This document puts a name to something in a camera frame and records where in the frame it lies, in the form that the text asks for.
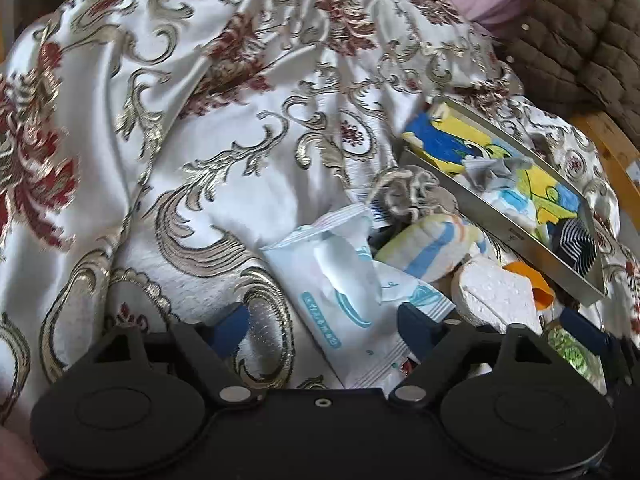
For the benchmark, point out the grey cloth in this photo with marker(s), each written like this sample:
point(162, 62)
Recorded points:
point(495, 172)

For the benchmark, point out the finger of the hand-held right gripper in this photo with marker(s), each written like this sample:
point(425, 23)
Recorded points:
point(585, 330)

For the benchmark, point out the brown quilted jacket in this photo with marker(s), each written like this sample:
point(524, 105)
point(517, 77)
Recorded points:
point(575, 35)

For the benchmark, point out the orange cloth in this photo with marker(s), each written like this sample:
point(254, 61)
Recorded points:
point(537, 290)

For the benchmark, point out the white foam piece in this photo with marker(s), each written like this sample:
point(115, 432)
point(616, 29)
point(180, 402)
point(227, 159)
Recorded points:
point(490, 290)

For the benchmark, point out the pink fleece garment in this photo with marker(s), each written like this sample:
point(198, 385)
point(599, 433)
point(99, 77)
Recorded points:
point(15, 455)

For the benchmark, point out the pale striped sock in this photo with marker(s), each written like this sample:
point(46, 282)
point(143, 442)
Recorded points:
point(430, 245)

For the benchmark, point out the white diaper blue print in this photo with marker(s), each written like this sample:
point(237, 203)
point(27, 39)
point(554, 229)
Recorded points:
point(515, 205)

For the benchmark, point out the metal tin box cartoon picture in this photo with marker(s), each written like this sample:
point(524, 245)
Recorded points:
point(500, 225)

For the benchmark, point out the wooden bed frame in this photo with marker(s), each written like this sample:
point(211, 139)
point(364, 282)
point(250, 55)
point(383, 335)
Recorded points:
point(610, 145)

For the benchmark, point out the navy striped sock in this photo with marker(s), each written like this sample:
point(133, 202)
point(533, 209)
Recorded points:
point(575, 245)

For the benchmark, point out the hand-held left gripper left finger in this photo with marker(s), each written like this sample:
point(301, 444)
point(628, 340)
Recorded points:
point(230, 322)

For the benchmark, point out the white wet wipes packet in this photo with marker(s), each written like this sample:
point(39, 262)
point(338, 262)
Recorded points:
point(330, 280)

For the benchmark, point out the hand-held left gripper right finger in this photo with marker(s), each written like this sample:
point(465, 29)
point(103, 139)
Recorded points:
point(415, 325)

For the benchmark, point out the floral satin blanket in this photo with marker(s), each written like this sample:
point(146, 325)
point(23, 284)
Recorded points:
point(150, 160)

